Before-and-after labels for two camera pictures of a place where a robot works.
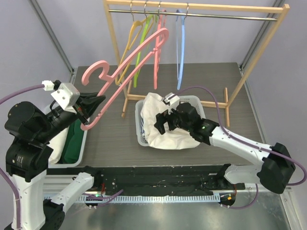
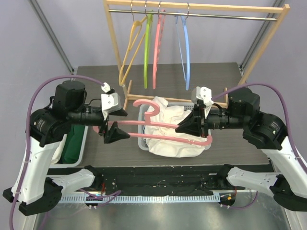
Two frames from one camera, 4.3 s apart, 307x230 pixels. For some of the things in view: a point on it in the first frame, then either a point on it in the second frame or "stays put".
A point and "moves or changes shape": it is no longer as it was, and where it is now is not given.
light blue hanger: [180, 76] -> [184, 18]
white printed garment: [58, 145] stays put
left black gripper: [88, 102] -> [114, 133]
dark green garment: [73, 147] stays put
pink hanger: [163, 35] -> [152, 122]
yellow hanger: [145, 25] moves or changes shape
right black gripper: [170, 120] -> [202, 122]
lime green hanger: [141, 53] -> [149, 17]
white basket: [80, 162] stays put
